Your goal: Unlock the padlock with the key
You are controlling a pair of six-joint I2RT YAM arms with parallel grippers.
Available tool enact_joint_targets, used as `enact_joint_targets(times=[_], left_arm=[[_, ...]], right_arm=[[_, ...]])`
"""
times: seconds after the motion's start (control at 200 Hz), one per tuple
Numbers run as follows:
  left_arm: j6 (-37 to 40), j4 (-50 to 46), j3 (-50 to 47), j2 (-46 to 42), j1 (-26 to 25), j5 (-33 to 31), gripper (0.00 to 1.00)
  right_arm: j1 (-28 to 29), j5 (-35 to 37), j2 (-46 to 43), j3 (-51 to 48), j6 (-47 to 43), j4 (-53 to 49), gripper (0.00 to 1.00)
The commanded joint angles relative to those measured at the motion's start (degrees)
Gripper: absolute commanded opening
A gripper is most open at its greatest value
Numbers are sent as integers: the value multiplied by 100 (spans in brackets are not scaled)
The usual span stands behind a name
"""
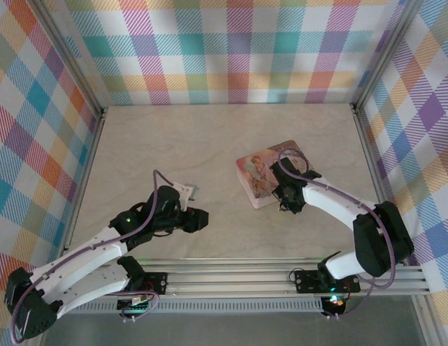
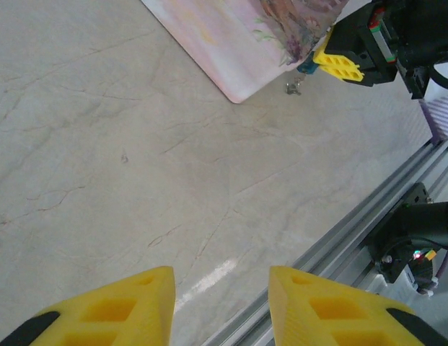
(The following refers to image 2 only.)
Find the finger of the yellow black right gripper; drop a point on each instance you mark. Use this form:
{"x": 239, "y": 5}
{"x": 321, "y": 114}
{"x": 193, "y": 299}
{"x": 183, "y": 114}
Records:
{"x": 348, "y": 39}
{"x": 353, "y": 74}

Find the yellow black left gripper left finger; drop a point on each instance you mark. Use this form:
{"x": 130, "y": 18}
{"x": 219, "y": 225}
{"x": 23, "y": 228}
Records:
{"x": 119, "y": 313}

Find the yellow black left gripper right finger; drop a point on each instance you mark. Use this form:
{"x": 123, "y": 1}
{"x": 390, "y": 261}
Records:
{"x": 335, "y": 317}

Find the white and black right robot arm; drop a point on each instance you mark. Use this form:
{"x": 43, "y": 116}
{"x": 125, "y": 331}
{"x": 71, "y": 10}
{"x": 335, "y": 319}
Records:
{"x": 418, "y": 223}

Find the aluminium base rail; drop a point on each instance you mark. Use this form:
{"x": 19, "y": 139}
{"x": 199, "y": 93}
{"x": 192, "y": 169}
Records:
{"x": 335, "y": 252}

